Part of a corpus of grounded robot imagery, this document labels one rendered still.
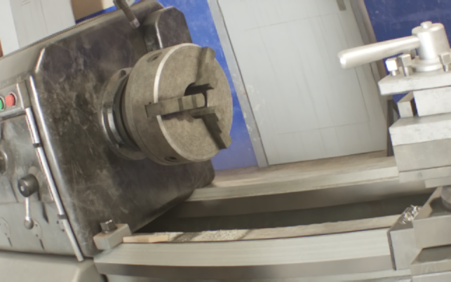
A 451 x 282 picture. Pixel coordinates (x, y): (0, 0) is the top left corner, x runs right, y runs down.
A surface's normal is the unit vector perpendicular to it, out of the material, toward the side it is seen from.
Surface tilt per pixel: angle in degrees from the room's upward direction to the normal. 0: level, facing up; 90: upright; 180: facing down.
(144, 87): 58
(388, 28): 90
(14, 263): 32
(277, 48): 90
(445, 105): 90
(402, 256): 90
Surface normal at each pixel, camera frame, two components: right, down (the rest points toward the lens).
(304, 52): -0.55, 0.33
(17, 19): 0.78, -0.11
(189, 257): -0.56, -0.56
